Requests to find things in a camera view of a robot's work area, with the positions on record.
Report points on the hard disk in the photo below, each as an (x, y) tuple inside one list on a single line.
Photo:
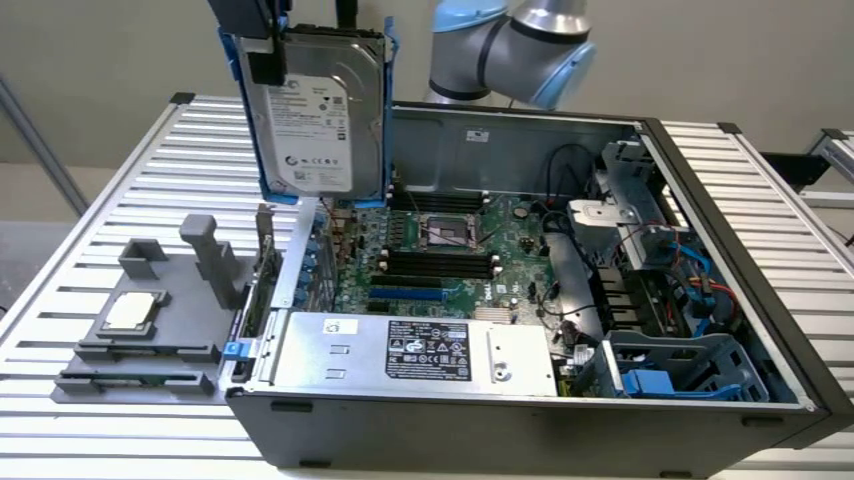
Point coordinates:
[(320, 115)]

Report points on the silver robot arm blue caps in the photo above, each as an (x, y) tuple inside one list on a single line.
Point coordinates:
[(520, 55)]

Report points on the metal disk bay cage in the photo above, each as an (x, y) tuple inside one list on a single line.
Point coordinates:
[(620, 215)]

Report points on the blue plastic disk bay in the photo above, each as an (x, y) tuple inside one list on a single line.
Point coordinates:
[(674, 367)]

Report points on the black RAM slot bank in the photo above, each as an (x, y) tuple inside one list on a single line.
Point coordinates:
[(440, 262), (436, 200)]

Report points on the CPU socket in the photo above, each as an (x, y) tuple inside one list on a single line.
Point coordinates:
[(450, 231)]

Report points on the grey parts rack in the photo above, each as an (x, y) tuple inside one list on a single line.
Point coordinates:
[(173, 300)]

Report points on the blue expansion slot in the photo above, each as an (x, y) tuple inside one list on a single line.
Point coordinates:
[(407, 295)]

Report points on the green motherboard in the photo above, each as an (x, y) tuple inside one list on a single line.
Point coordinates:
[(460, 277)]

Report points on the silver CPU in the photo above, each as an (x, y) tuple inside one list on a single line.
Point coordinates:
[(133, 311)]

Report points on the blue case latch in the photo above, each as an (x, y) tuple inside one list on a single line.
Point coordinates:
[(237, 350)]

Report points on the silver chipset heatsink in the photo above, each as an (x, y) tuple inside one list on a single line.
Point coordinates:
[(495, 315)]

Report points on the silver power supply unit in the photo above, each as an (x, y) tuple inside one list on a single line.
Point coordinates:
[(414, 355)]

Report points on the green RAM stick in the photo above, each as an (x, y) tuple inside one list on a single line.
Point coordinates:
[(140, 380)]

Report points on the black open PC case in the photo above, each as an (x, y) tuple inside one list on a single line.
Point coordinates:
[(507, 430)]

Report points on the grey aluminium post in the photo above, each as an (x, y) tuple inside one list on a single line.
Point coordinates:
[(40, 145)]

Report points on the graphics card with metal bracket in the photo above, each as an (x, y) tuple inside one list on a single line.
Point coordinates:
[(267, 270)]

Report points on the aluminium frame with black brackets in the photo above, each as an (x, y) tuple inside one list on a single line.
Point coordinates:
[(827, 165)]

